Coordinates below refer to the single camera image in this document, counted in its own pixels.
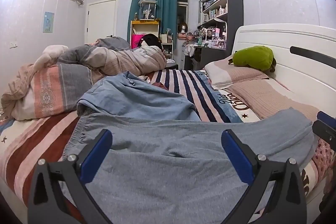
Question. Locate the pink knitted pillow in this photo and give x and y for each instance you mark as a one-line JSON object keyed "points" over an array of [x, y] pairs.
{"points": [[264, 95]]}

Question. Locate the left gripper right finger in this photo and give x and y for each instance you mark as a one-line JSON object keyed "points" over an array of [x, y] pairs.
{"points": [[286, 203]]}

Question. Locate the yellow white shelf cabinet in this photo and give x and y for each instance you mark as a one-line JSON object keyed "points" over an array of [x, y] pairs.
{"points": [[139, 28]]}

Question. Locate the striped plush bed blanket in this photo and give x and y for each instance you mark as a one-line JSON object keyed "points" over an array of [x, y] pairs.
{"points": [[24, 142]]}

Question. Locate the glass display case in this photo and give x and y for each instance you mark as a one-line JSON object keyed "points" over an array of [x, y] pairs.
{"points": [[147, 9]]}

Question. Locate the black plush toy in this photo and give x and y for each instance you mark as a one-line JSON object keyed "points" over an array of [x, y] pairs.
{"points": [[150, 40]]}

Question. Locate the dark tall bookshelf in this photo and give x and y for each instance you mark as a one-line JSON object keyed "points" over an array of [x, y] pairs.
{"points": [[220, 19]]}

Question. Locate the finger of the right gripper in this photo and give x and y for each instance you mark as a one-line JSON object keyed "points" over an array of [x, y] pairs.
{"points": [[325, 118], [325, 132]]}

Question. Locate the light blue denim garment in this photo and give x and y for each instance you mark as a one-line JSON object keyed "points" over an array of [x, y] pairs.
{"points": [[126, 95]]}

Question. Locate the green plush toy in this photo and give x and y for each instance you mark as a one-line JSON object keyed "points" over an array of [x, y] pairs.
{"points": [[257, 57]]}

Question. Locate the blue wall poster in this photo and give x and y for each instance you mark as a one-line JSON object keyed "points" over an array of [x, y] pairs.
{"points": [[48, 22]]}

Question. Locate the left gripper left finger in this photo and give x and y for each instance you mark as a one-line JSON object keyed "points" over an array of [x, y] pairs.
{"points": [[47, 203]]}

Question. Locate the beige grey rumpled duvet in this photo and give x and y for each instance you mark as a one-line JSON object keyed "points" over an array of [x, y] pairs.
{"points": [[112, 56]]}

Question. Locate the pink dotted bed sheet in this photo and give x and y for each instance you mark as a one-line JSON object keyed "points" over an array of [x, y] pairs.
{"points": [[324, 166]]}

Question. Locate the grey-blue sweatpants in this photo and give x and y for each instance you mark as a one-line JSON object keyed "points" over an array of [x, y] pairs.
{"points": [[176, 171]]}

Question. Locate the mannequin head with wig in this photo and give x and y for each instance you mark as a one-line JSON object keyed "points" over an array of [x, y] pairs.
{"points": [[182, 28]]}

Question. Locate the white bed headboard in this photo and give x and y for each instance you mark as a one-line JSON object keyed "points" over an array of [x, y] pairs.
{"points": [[310, 80]]}

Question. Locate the dark red garment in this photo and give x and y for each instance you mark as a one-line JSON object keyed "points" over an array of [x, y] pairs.
{"points": [[160, 85]]}

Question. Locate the white door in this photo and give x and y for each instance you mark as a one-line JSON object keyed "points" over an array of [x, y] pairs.
{"points": [[101, 20]]}

